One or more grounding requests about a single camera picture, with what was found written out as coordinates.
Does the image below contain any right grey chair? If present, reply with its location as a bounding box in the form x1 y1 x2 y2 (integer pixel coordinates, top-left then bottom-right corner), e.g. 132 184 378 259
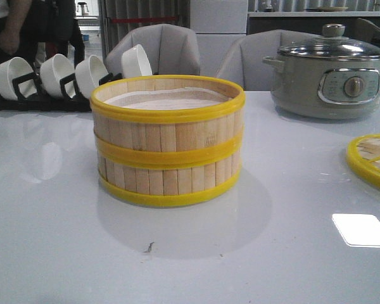
215 29 316 91

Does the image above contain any black dish rack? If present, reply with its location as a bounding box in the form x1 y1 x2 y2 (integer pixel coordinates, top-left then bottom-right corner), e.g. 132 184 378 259
0 67 122 112

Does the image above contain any red barrier belt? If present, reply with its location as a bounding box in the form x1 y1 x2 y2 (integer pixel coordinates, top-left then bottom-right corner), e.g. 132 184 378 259
110 16 179 23

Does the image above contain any bamboo steamer basket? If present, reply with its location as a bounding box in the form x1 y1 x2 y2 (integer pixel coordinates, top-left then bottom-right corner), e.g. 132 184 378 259
90 75 245 169
98 151 241 208

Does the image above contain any person in dark clothes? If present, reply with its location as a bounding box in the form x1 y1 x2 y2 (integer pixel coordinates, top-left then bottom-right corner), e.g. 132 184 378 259
0 1 79 65

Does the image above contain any white bowl right upright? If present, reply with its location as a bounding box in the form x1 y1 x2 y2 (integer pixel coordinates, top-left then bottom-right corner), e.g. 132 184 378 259
121 44 153 78

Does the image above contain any yellow plate on counter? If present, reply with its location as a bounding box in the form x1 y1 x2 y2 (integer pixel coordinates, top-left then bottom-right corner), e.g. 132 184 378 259
305 6 348 13

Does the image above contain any grey electric cooking pot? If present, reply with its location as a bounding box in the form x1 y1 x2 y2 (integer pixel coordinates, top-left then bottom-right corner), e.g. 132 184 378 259
262 55 380 120

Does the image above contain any grey chair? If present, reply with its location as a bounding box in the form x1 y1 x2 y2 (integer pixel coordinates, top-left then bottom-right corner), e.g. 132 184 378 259
215 29 316 91
105 24 200 75

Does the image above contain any dark counter cabinet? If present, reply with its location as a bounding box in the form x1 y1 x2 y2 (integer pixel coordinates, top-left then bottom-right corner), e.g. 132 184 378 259
246 11 380 37

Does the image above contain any glass pot lid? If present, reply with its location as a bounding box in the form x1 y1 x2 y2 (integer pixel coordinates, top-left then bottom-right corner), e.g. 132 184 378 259
278 23 380 61

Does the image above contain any left grey chair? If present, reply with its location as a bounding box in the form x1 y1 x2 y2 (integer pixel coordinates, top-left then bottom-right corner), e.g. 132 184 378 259
105 24 200 75

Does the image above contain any white bowl far left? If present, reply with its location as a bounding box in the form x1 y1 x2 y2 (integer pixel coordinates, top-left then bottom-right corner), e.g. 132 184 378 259
0 57 33 101

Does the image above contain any woven bamboo steamer lid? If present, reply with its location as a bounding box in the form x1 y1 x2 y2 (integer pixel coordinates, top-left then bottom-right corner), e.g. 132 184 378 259
346 134 380 189

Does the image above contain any white cloth liner left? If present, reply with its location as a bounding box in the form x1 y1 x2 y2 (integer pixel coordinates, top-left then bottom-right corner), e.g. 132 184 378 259
105 87 231 111

